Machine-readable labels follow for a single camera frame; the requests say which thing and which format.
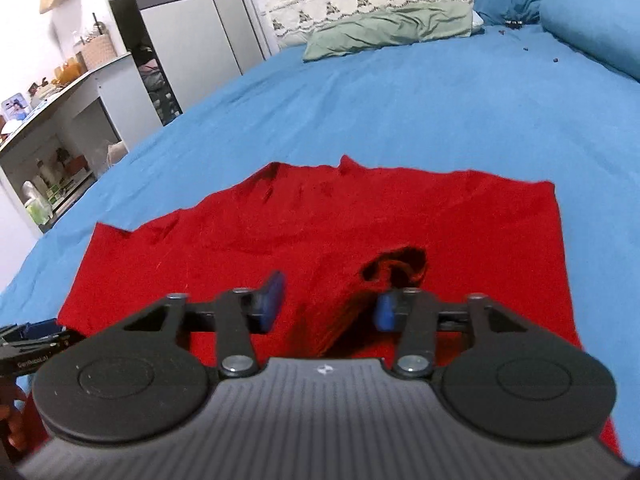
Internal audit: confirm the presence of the red sweater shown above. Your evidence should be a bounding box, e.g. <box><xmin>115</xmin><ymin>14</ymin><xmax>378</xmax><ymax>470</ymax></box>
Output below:
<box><xmin>19</xmin><ymin>154</ymin><xmax>624</xmax><ymax>461</ymax></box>

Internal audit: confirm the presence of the person left hand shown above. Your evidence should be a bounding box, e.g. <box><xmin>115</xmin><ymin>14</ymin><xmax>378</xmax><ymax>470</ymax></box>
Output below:
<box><xmin>0</xmin><ymin>377</ymin><xmax>27</xmax><ymax>460</ymax></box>

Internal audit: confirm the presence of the white desk shelf unit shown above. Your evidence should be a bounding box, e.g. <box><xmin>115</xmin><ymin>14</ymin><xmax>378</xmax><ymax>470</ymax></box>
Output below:
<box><xmin>1</xmin><ymin>53</ymin><xmax>162</xmax><ymax>237</ymax></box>

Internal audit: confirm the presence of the beige bag on floor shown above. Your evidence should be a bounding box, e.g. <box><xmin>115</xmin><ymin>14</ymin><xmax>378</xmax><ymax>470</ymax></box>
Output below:
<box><xmin>96</xmin><ymin>141</ymin><xmax>128</xmax><ymax>174</ymax></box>

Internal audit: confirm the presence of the blue bed sheet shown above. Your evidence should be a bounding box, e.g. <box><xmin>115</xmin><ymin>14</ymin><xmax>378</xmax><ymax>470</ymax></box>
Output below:
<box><xmin>1</xmin><ymin>26</ymin><xmax>639</xmax><ymax>460</ymax></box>

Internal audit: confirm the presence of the framed photo on desk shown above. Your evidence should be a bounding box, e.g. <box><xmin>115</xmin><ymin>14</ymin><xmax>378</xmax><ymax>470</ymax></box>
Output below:
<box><xmin>1</xmin><ymin>93</ymin><xmax>30</xmax><ymax>122</ymax></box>

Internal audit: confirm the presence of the grey white wardrobe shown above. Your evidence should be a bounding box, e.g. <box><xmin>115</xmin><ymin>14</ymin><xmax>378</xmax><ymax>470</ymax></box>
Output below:
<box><xmin>108</xmin><ymin>0</ymin><xmax>270</xmax><ymax>125</ymax></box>

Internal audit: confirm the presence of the green pillow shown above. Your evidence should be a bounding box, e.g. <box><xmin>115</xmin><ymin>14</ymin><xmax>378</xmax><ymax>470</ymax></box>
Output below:
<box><xmin>303</xmin><ymin>0</ymin><xmax>484</xmax><ymax>62</ymax></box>

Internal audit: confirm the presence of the woven storage basket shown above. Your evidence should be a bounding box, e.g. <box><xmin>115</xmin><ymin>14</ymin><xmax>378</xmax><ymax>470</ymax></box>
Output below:
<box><xmin>79</xmin><ymin>34</ymin><xmax>117</xmax><ymax>70</ymax></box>

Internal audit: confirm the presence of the blue folded duvet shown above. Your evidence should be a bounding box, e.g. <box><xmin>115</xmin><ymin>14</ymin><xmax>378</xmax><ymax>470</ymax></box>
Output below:
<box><xmin>539</xmin><ymin>0</ymin><xmax>639</xmax><ymax>79</ymax></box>

